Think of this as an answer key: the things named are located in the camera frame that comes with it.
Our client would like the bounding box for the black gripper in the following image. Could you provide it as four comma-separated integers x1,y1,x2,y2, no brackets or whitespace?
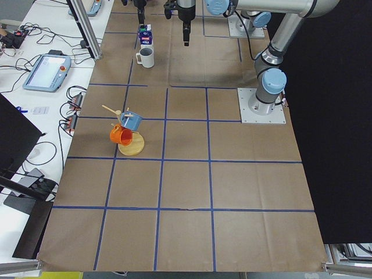
163,0,195,46
121,0,147,25

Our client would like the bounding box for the blue white milk carton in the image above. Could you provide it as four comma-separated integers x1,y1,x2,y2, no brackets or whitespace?
138,24,153,49

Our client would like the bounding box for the white ceramic mug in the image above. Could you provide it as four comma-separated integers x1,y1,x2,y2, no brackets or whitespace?
135,47,155,69

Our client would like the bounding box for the blue cup on stand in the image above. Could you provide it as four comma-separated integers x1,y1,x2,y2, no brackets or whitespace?
120,110,143,131

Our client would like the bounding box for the orange cup on stand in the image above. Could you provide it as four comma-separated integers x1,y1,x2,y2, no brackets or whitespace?
109,124,133,146

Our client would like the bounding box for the teach pendant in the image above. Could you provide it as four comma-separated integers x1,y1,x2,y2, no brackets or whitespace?
23,54,71,92
82,0,103,17

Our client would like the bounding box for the left side teach pendant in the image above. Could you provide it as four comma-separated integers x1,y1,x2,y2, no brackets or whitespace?
23,54,71,92

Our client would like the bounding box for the wooden mug tree stand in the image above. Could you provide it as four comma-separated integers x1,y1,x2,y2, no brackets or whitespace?
102,105,145,156

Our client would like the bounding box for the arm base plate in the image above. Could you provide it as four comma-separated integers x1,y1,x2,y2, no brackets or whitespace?
237,88,286,124
228,15,265,40

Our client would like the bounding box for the left side aluminium post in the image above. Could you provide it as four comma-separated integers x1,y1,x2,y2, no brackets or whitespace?
66,0,102,60

